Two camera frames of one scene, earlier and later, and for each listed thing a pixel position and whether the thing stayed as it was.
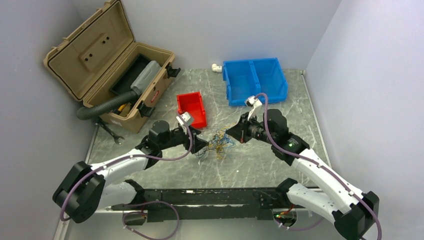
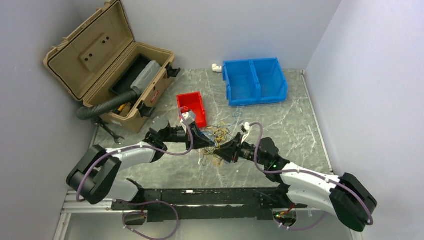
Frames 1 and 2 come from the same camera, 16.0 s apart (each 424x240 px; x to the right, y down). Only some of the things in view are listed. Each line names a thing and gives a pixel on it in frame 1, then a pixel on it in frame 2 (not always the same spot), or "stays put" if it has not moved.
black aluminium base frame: [206, 205] stays put
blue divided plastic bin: [244, 79] stays put
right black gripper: [241, 136] -> [236, 146]
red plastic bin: [192, 103] stays put
